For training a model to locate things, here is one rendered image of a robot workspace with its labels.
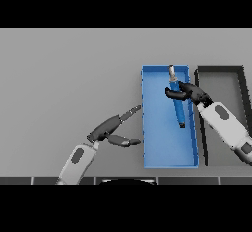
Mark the blue bin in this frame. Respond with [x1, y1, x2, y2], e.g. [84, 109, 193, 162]
[141, 64, 200, 169]

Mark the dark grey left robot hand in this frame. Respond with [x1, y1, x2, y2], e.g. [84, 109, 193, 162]
[86, 104, 143, 148]

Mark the dark grey bin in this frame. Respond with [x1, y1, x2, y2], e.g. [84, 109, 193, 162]
[193, 65, 252, 167]

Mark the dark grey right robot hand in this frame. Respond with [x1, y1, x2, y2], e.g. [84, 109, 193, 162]
[164, 81, 214, 109]

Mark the blue pipe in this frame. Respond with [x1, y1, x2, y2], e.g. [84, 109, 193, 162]
[168, 64, 187, 129]

